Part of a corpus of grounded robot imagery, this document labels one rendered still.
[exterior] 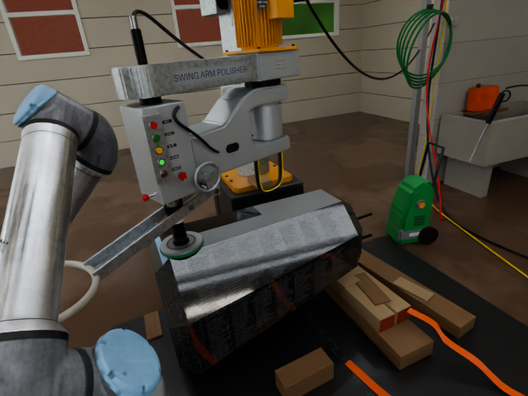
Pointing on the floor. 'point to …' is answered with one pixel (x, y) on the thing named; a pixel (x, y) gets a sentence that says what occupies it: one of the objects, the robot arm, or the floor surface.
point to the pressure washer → (413, 207)
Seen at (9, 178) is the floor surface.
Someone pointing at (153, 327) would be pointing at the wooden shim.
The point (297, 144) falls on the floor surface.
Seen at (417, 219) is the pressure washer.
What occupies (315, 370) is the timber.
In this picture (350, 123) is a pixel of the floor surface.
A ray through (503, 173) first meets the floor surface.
